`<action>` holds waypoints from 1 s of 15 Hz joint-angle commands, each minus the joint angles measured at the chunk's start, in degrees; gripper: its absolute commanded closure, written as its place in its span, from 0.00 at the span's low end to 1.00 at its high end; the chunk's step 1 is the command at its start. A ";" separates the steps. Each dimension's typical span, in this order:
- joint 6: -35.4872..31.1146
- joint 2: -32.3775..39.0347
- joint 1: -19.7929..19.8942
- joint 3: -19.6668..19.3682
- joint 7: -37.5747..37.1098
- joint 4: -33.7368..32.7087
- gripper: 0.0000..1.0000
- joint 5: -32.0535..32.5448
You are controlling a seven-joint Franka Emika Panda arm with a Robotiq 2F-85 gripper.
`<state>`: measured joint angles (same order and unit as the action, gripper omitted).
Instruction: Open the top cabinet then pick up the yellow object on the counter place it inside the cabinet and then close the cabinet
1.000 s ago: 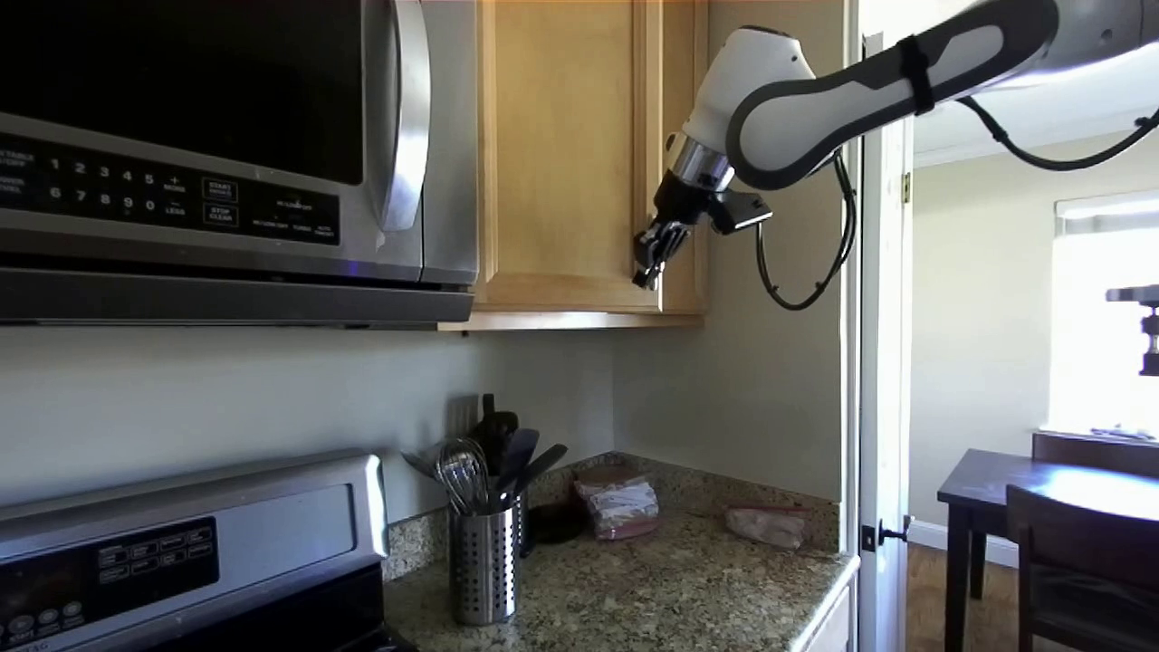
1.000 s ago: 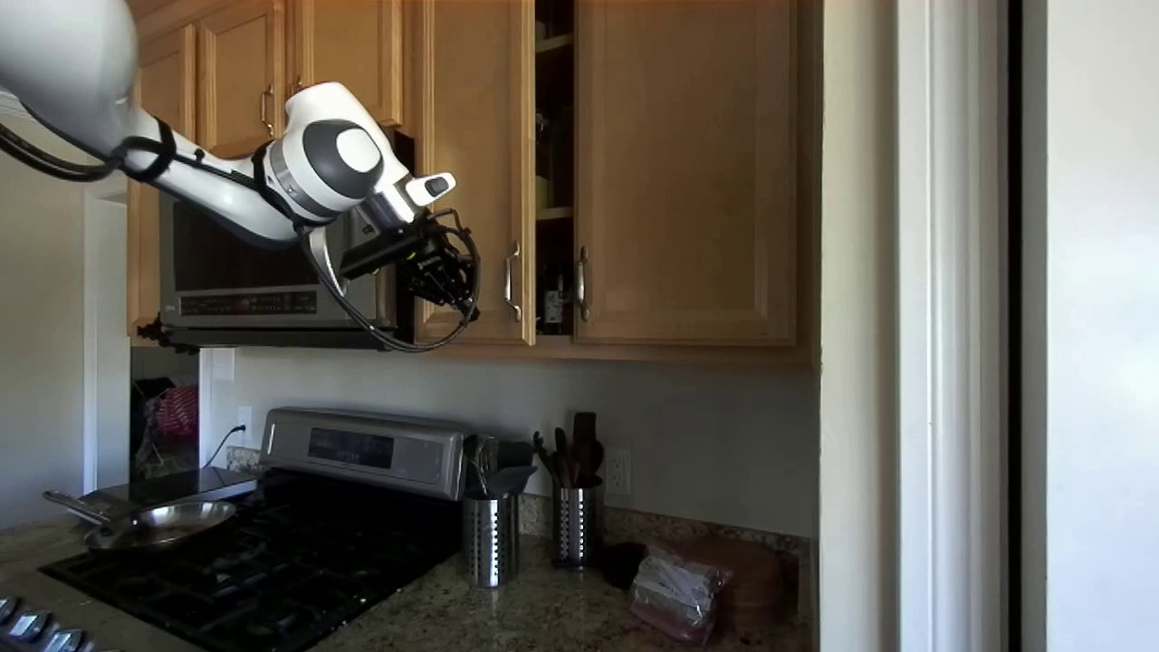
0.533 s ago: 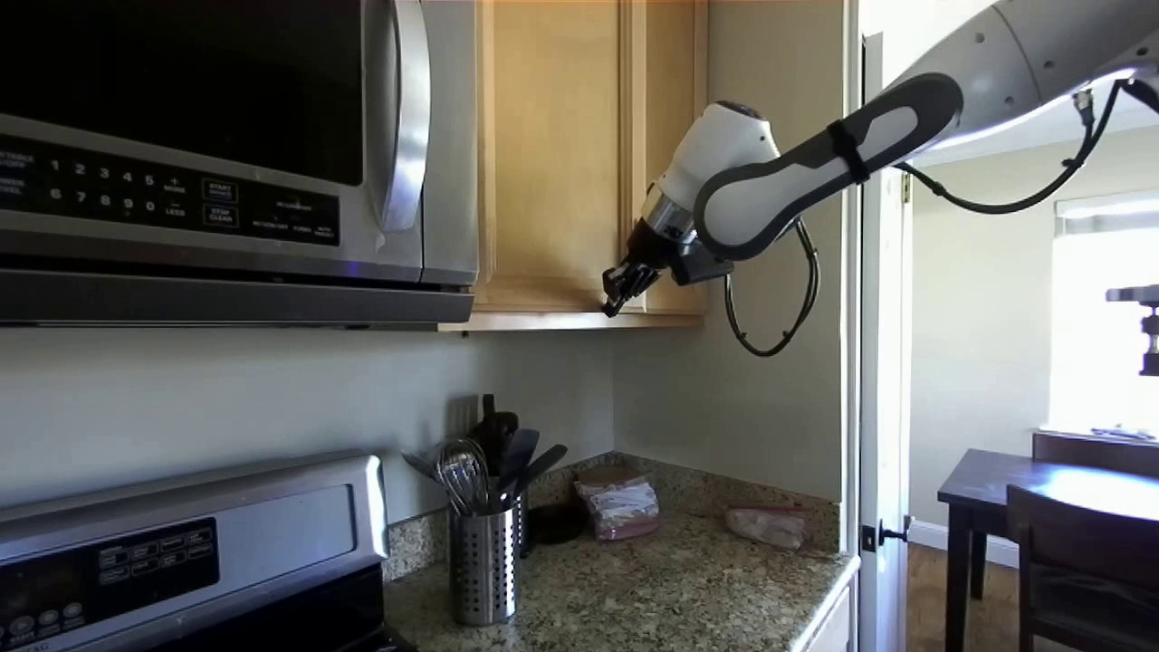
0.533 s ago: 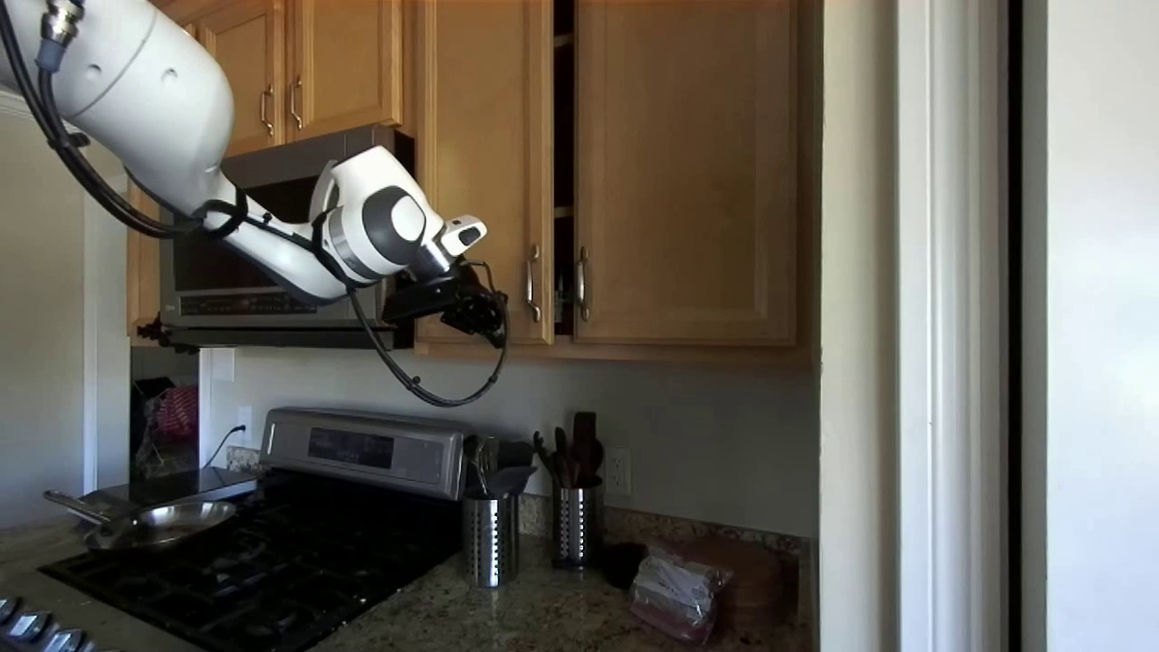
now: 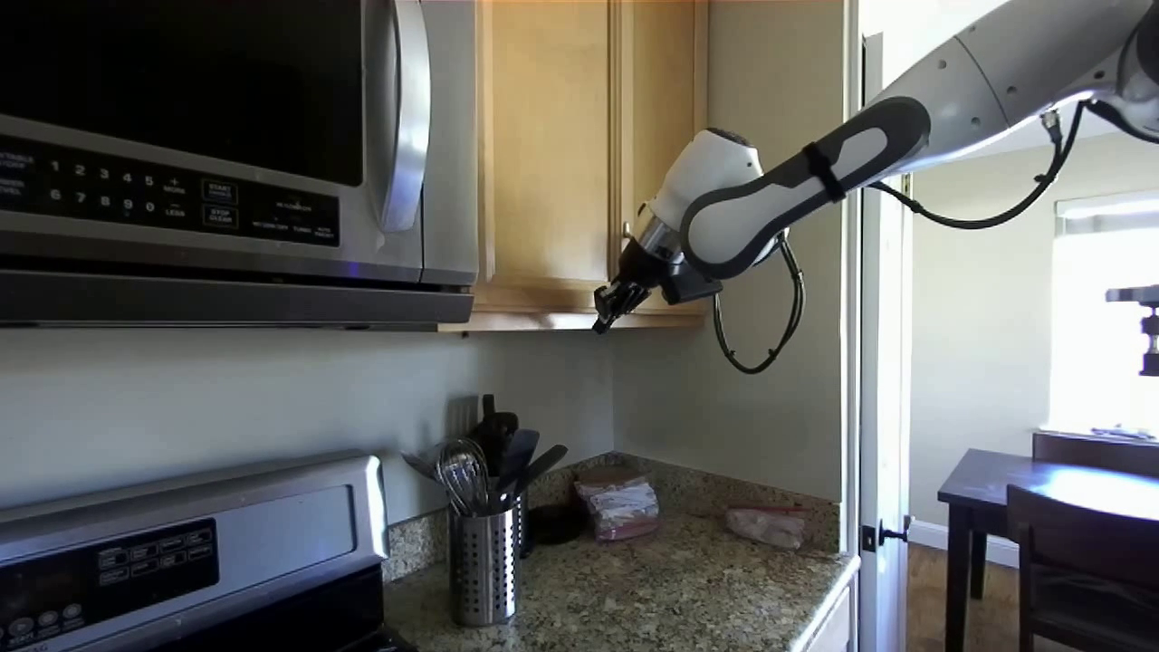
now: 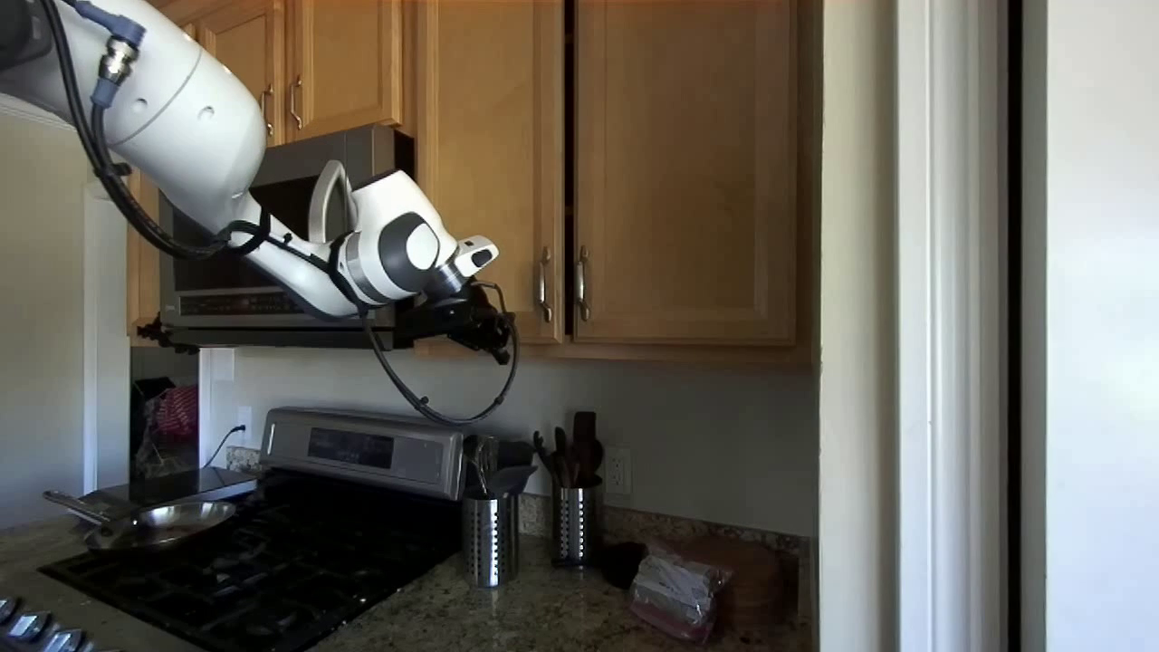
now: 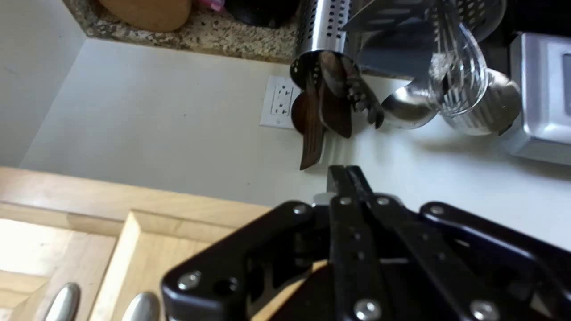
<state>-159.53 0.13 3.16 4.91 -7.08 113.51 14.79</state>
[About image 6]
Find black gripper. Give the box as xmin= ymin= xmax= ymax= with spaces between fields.
xmin=395 ymin=288 xmax=517 ymax=365

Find silver cabinet door handle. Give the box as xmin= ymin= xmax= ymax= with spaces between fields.
xmin=574 ymin=247 xmax=593 ymax=328
xmin=531 ymin=247 xmax=554 ymax=328

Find narrow wooden cabinet door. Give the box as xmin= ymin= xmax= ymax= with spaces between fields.
xmin=412 ymin=0 xmax=568 ymax=352

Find wide wooden cabinet door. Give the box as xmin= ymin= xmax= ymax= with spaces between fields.
xmin=564 ymin=0 xmax=803 ymax=355

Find small wooden cabinet door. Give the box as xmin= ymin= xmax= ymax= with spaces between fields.
xmin=178 ymin=0 xmax=290 ymax=144
xmin=282 ymin=0 xmax=408 ymax=137

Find grey metal kitchen utensils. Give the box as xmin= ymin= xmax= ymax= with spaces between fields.
xmin=461 ymin=433 xmax=540 ymax=501

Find dark kitchen utensils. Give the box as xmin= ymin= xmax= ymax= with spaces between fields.
xmin=529 ymin=408 xmax=609 ymax=493

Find perforated steel utensil holder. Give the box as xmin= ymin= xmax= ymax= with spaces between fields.
xmin=461 ymin=488 xmax=527 ymax=594
xmin=552 ymin=481 xmax=604 ymax=574

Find small black dish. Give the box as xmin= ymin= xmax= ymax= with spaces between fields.
xmin=593 ymin=541 xmax=653 ymax=594

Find stainless steel microwave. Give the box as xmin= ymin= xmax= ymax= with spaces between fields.
xmin=157 ymin=125 xmax=422 ymax=355

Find clear plastic bread bag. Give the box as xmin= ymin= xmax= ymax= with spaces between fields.
xmin=626 ymin=543 xmax=734 ymax=645

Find stainless steel black stove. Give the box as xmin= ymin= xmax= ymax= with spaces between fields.
xmin=0 ymin=406 xmax=488 ymax=652

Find pink cloth item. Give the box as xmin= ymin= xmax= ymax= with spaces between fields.
xmin=148 ymin=386 xmax=199 ymax=448

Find steel frying pan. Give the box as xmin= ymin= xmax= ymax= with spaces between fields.
xmin=45 ymin=485 xmax=244 ymax=555

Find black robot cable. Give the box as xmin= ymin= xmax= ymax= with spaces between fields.
xmin=34 ymin=0 xmax=527 ymax=433

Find black power cord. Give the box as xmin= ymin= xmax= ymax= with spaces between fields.
xmin=199 ymin=419 xmax=254 ymax=480

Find white door frame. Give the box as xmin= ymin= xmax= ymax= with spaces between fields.
xmin=894 ymin=0 xmax=1014 ymax=652

